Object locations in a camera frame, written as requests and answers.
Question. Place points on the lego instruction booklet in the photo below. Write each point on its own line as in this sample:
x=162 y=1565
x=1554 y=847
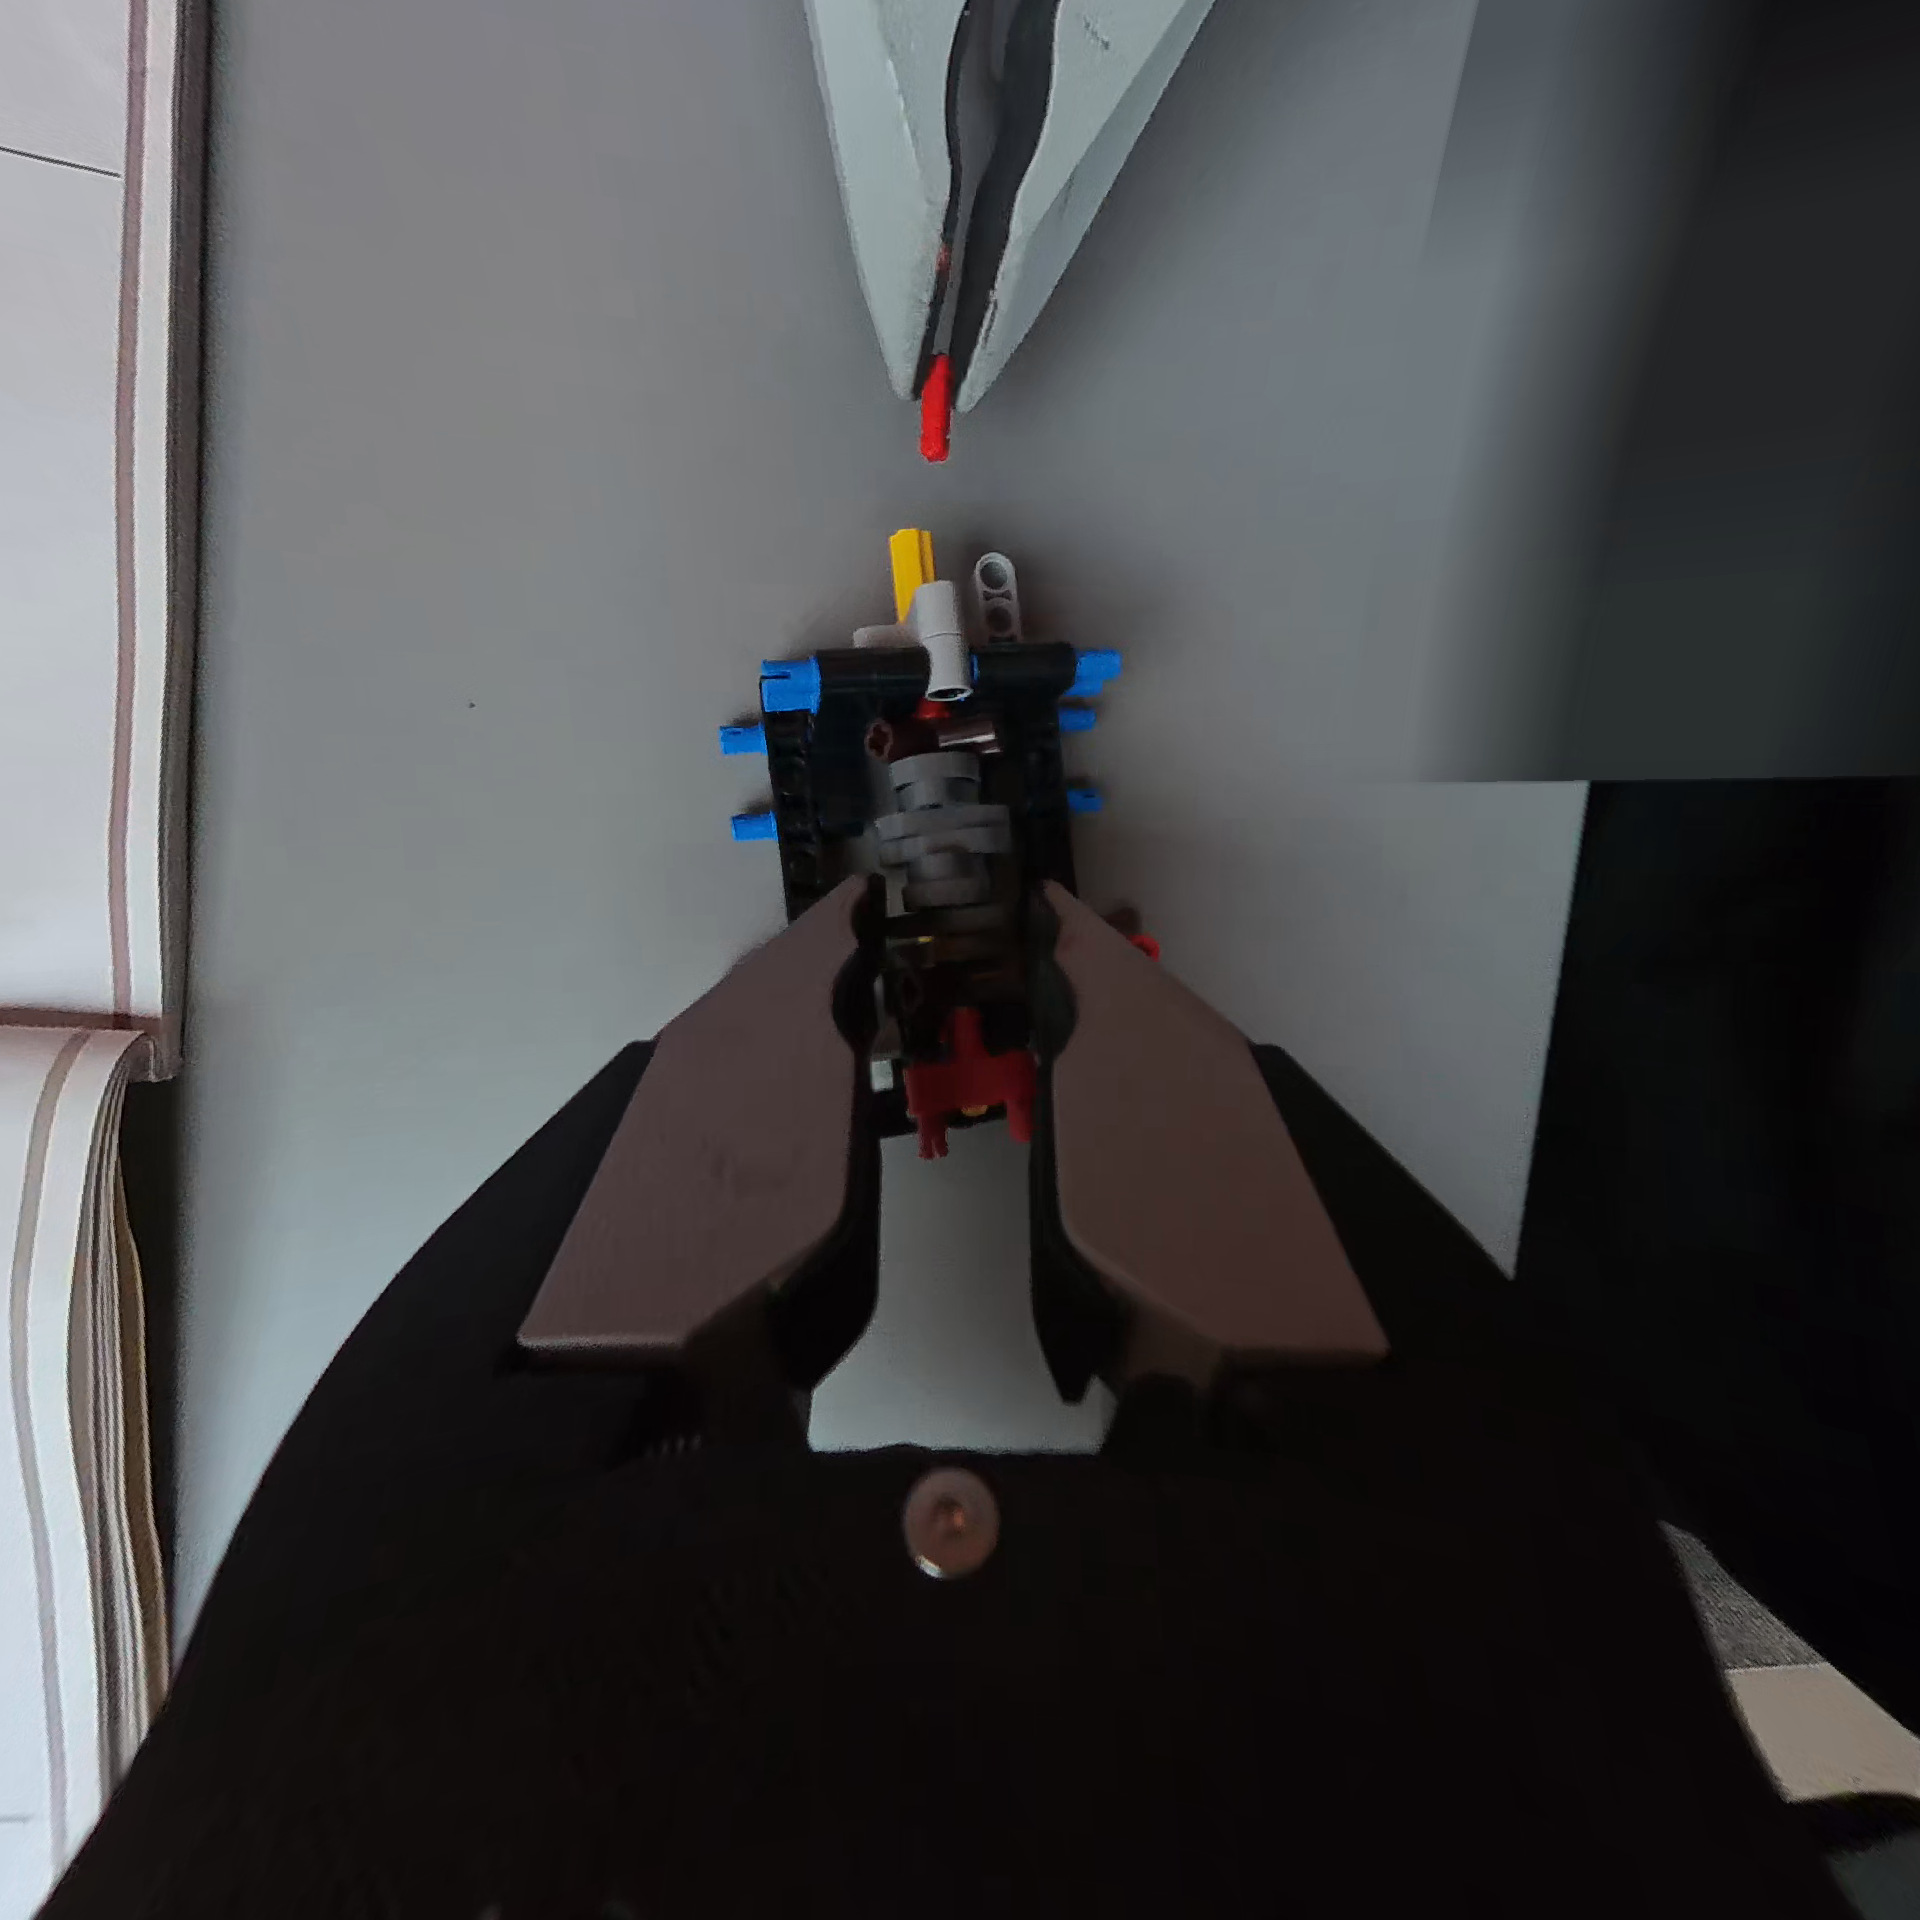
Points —
x=60 y=599

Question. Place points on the black lego frame assembly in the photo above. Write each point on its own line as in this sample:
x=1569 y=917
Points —
x=943 y=812

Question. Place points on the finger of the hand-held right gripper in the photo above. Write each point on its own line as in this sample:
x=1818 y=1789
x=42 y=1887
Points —
x=1097 y=119
x=883 y=136

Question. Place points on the small yellow lego connector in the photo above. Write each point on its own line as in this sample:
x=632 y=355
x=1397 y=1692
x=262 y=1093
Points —
x=910 y=572

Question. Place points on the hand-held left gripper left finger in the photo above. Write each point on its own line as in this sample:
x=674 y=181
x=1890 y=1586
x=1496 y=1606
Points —
x=703 y=1185

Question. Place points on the red lego axle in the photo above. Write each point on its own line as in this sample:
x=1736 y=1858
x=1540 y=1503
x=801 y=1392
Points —
x=934 y=413

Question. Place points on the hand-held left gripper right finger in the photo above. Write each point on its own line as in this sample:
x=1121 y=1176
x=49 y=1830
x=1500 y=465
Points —
x=1200 y=1185

